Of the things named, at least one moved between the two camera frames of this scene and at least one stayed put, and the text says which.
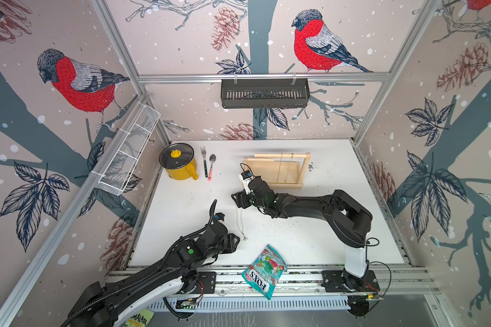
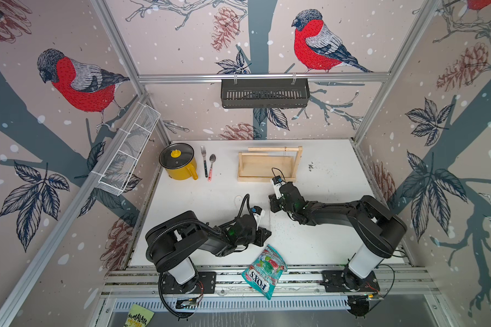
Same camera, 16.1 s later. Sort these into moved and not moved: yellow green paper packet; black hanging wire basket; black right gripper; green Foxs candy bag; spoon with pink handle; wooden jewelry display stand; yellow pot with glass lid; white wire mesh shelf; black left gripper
Moved: black left gripper; black right gripper; wooden jewelry display stand
Not moved: black hanging wire basket; yellow green paper packet; spoon with pink handle; yellow pot with glass lid; green Foxs candy bag; white wire mesh shelf
